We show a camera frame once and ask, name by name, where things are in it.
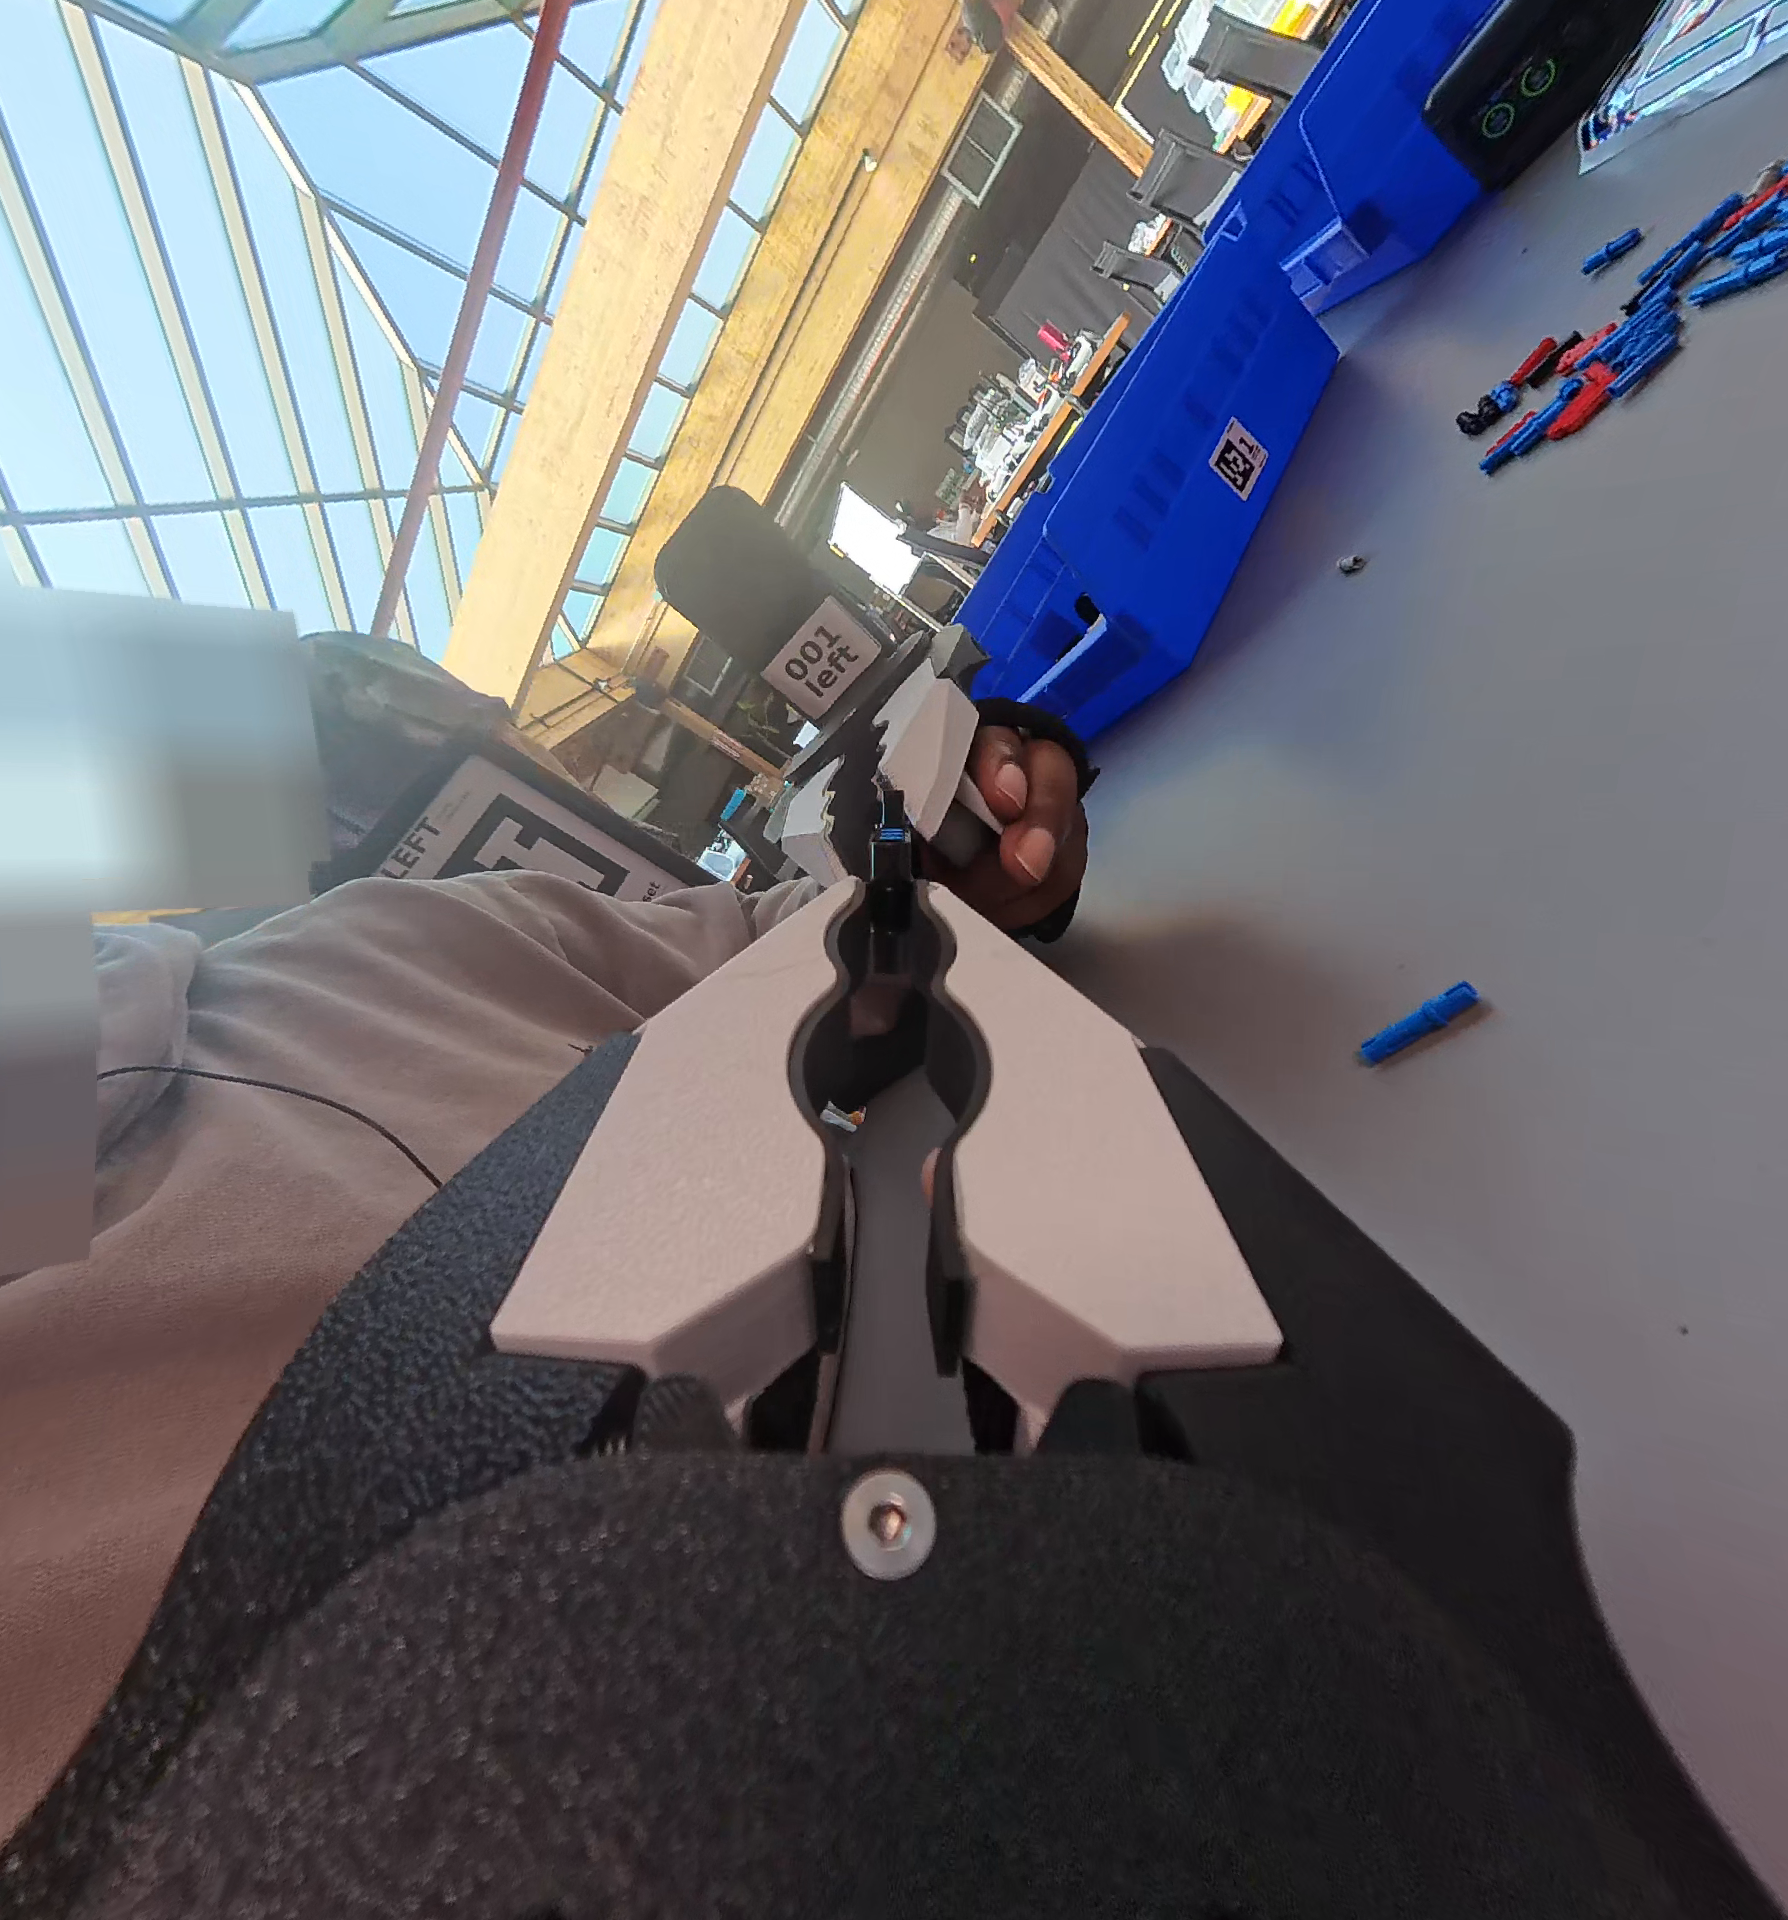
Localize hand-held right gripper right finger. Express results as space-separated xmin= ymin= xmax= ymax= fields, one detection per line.
xmin=914 ymin=883 xmax=1286 ymax=1421

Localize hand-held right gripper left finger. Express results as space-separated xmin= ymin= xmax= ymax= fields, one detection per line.
xmin=488 ymin=876 xmax=868 ymax=1416

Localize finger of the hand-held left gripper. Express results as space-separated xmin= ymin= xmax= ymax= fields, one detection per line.
xmin=876 ymin=667 xmax=984 ymax=833
xmin=765 ymin=763 xmax=855 ymax=891

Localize black Lego beam subassembly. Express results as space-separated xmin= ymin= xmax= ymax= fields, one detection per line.
xmin=806 ymin=786 xmax=936 ymax=1122

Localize black white printed sign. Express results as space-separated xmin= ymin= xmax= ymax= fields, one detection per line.
xmin=316 ymin=747 xmax=706 ymax=902

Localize blue plastic bin white tag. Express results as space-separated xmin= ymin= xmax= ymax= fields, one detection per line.
xmin=953 ymin=271 xmax=1346 ymax=745

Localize black device green lights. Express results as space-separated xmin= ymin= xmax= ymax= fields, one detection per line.
xmin=1425 ymin=0 xmax=1660 ymax=190

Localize pile of small plastic pins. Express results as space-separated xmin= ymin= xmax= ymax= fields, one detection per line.
xmin=1455 ymin=142 xmax=1788 ymax=475

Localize holographic sticker sheet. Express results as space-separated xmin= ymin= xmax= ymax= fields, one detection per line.
xmin=1576 ymin=0 xmax=1788 ymax=174

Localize black sweatshirt drawstring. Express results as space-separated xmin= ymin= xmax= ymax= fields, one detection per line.
xmin=96 ymin=1062 xmax=448 ymax=1187

